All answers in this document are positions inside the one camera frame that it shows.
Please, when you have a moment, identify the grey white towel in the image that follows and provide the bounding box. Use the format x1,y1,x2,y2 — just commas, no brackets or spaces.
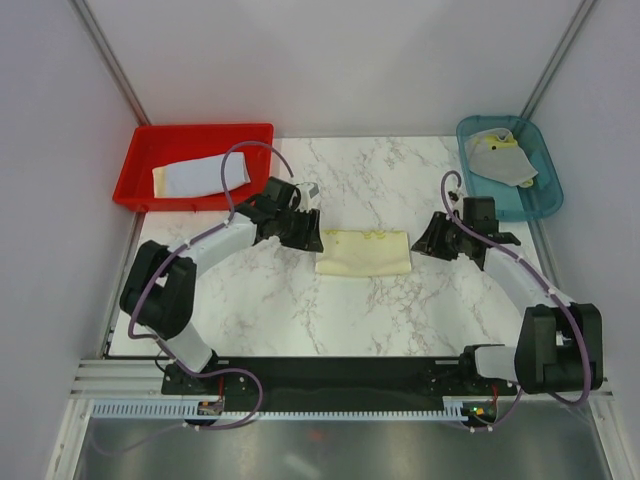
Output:
464,128,538,187

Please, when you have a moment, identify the aluminium frame post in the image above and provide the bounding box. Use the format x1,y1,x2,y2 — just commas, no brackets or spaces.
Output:
520,0,600,120
68,0,151,126

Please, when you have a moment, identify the right aluminium frame post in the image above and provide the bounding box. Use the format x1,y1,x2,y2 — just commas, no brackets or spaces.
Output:
520,0,600,120

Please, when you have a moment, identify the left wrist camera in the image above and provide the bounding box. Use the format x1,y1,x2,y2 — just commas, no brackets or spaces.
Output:
295,182,319,212

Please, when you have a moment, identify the white slotted cable duct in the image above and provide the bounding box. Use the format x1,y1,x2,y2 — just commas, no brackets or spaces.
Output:
91,398,484,421

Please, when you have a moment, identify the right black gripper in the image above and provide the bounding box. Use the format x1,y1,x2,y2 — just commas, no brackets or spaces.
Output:
411,211,472,262

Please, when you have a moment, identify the teal plastic basket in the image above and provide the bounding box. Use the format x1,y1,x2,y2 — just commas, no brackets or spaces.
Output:
456,115,564,222

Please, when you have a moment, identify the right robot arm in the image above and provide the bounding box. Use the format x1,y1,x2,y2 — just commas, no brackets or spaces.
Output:
411,197,604,398

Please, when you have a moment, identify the pale yellow patterned towel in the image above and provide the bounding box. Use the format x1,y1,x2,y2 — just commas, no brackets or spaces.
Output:
315,230,412,278

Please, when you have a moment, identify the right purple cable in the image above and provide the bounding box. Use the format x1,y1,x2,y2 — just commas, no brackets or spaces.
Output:
439,172,592,404

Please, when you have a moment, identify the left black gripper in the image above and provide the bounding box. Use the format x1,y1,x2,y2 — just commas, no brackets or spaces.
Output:
275,206,323,254

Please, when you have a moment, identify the red plastic tray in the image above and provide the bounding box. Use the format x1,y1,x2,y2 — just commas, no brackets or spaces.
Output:
113,123,274,213

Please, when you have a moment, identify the light blue towel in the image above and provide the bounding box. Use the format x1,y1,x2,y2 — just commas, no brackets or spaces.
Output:
165,152,250,198

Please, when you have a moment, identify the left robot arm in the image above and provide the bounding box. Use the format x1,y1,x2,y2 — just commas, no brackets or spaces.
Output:
119,177,324,394

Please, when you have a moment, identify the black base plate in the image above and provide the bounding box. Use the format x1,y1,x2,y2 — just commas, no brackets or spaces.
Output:
161,356,516,410

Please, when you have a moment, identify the left aluminium frame post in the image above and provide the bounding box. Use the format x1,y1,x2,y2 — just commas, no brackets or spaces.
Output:
68,0,151,126

